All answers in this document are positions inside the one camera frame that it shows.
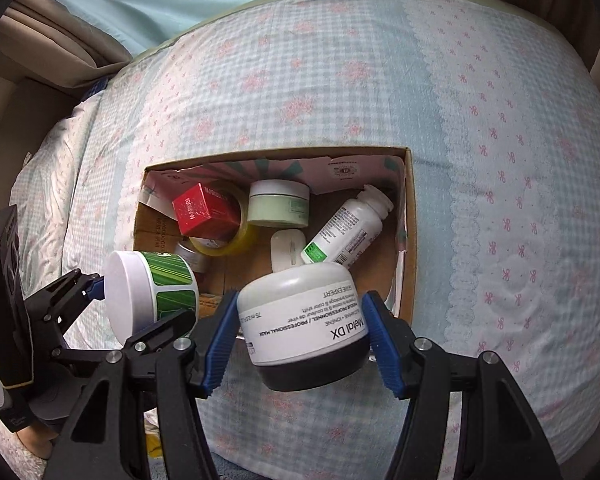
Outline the dark green jar white lid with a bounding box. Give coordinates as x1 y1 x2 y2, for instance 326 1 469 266
104 250 199 344

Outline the brown left curtain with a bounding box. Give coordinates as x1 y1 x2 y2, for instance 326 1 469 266
0 0 132 89

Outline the white pill bottle green label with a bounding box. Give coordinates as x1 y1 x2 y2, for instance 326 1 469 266
300 184 393 269

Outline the yellow tape roll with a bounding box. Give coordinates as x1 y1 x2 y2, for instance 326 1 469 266
189 180 259 257

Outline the light green jar white lid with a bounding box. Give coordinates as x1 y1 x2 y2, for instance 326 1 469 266
248 179 311 229

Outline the red lid small jar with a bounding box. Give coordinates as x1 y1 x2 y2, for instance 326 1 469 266
174 238 210 274

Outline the open cardboard box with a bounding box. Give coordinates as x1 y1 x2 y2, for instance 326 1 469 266
133 146 417 320

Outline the floral checked bed cover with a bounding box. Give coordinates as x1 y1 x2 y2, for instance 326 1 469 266
61 0 600 463

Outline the white floral pillow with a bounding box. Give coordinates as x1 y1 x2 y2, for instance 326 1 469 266
9 93 102 297

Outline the person's left hand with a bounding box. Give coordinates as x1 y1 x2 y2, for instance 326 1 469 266
16 422 58 460

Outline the black white cream jar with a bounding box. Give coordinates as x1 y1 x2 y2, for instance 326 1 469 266
237 262 370 392

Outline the white earbuds case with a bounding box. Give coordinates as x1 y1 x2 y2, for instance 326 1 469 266
270 229 306 272

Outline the red rectangular carton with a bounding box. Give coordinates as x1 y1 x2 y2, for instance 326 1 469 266
172 183 240 240

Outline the beige headboard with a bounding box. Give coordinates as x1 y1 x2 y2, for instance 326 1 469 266
0 76 79 209

